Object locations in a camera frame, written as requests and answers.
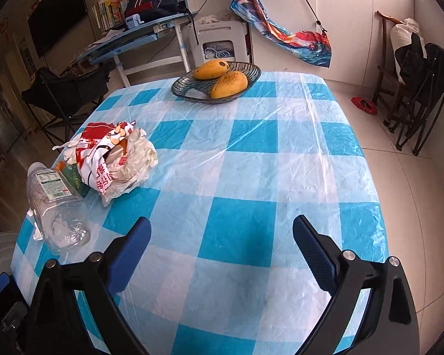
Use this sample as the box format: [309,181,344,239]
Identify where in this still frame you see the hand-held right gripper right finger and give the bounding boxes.
[292,214,419,355]

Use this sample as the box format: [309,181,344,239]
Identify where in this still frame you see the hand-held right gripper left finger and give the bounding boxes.
[19,217,152,355]

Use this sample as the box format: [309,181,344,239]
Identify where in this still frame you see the round plastic waste bin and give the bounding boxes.
[0,231,21,282]

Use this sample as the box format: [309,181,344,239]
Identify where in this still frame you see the clear plastic bottle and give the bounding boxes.
[26,162,91,255]

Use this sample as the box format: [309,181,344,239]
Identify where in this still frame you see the green snack packet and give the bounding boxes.
[55,161,91,197]

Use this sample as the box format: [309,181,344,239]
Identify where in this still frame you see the red white printed plastic bag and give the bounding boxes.
[52,120,137,195]

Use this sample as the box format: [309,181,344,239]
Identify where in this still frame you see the blue white checkered tablecloth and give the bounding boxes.
[10,71,389,355]

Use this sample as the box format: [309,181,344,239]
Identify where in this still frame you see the red slipper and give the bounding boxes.
[351,96,379,114]

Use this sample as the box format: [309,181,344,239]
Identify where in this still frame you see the glass panel door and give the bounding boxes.
[0,92,25,152]

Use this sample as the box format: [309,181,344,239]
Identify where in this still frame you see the glass fruit bowl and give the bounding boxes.
[171,61,262,103]

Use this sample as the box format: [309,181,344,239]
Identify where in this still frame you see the black folding camping chair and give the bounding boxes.
[21,61,112,152]

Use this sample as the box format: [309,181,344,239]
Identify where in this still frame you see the yellow mango with dark tip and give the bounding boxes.
[192,59,229,80]

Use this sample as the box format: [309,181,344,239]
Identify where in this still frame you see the white papers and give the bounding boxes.
[87,30,123,49]

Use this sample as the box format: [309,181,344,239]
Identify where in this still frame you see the blue white study desk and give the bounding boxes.
[76,12,198,88]

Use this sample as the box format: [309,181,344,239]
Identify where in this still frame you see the folded black chair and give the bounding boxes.
[394,33,444,156]

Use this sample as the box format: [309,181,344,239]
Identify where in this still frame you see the white tied bag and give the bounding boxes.
[390,18,424,50]

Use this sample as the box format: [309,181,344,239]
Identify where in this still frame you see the white plastic stool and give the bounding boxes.
[188,20,253,72]

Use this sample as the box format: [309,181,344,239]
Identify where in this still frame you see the row of books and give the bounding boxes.
[92,0,130,30]

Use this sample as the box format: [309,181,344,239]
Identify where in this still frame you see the colourful printed strap bag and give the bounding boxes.
[229,0,332,68]

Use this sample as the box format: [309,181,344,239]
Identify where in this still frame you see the white wall cabinets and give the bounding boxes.
[242,0,417,88]

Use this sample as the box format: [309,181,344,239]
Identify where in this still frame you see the black wall television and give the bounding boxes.
[27,0,88,59]

